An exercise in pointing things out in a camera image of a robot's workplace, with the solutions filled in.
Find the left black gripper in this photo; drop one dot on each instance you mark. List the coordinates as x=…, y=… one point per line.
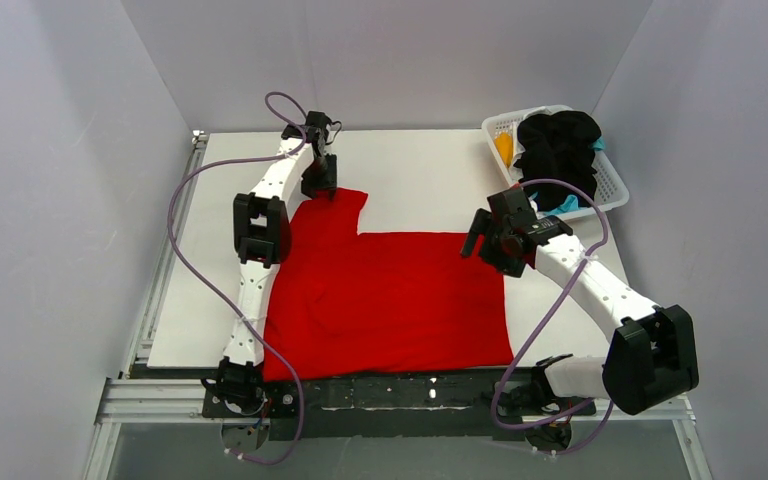
x=320, y=177

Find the teal garment in basket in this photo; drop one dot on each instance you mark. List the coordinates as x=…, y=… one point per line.
x=566, y=204

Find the black garment in basket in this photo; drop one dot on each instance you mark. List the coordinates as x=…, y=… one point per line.
x=542, y=130

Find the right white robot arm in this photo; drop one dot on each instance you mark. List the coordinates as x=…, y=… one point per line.
x=651, y=356

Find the white plastic laundry basket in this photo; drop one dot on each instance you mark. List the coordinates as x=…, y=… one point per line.
x=611, y=191

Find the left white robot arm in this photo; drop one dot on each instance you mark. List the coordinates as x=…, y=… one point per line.
x=262, y=240

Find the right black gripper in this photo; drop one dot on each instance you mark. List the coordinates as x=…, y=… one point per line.
x=479, y=233

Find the yellow garment in basket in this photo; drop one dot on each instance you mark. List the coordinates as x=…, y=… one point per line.
x=503, y=143

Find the aluminium frame rail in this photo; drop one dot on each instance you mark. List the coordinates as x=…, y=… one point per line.
x=152, y=428

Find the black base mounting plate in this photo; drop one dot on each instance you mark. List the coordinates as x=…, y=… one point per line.
x=453, y=403

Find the red t-shirt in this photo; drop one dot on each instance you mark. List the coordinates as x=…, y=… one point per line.
x=348, y=302

